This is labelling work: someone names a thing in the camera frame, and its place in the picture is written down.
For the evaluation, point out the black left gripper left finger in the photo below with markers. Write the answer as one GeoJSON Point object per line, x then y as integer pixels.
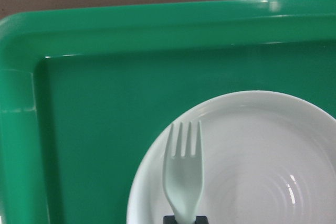
{"type": "Point", "coordinates": [169, 220]}

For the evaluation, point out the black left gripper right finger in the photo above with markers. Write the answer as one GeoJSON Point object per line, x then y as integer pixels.
{"type": "Point", "coordinates": [201, 220]}

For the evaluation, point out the pale green plastic fork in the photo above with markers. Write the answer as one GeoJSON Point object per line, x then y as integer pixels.
{"type": "Point", "coordinates": [183, 174]}

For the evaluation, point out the white round plate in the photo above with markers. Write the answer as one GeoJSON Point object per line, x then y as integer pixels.
{"type": "Point", "coordinates": [269, 158]}

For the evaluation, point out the green plastic tray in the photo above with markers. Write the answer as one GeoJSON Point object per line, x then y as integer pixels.
{"type": "Point", "coordinates": [88, 95]}

